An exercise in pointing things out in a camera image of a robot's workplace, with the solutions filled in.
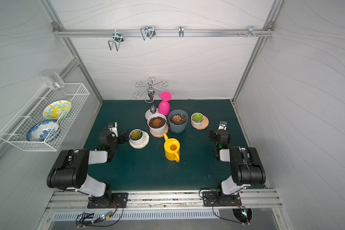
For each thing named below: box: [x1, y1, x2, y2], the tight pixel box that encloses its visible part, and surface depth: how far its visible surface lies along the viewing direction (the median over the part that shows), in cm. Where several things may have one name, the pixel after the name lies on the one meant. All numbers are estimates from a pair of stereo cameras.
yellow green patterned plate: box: [42, 100, 72, 120], surface depth 71 cm
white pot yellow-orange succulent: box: [128, 128, 144, 146], surface depth 93 cm
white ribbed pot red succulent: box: [147, 113, 168, 136], surface depth 97 cm
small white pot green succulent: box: [190, 112, 205, 128], surface depth 100 cm
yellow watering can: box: [163, 133, 181, 163], surface depth 84 cm
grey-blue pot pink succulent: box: [168, 109, 189, 134], surface depth 100 cm
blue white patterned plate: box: [26, 119, 60, 142], surface depth 63 cm
